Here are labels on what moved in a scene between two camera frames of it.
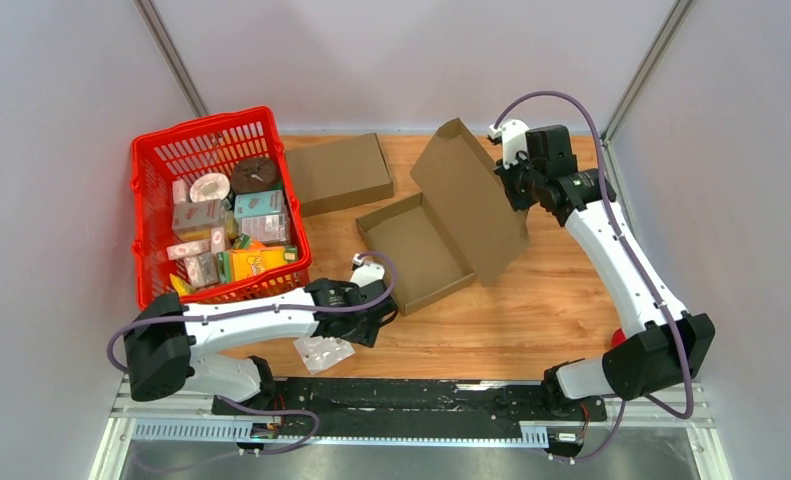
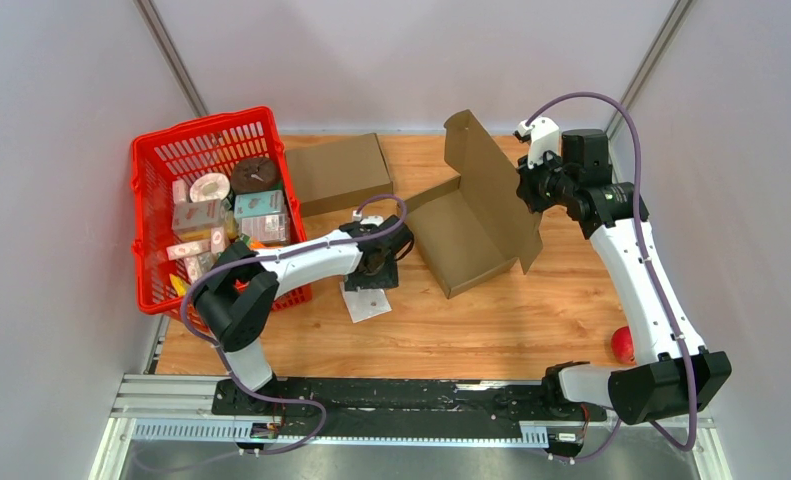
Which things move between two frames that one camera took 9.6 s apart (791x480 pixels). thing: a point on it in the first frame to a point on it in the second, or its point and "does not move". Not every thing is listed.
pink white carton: [196, 214] does not move
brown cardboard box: [339, 174] does not move
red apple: [618, 338] does not move
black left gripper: [367, 333] to [387, 279]
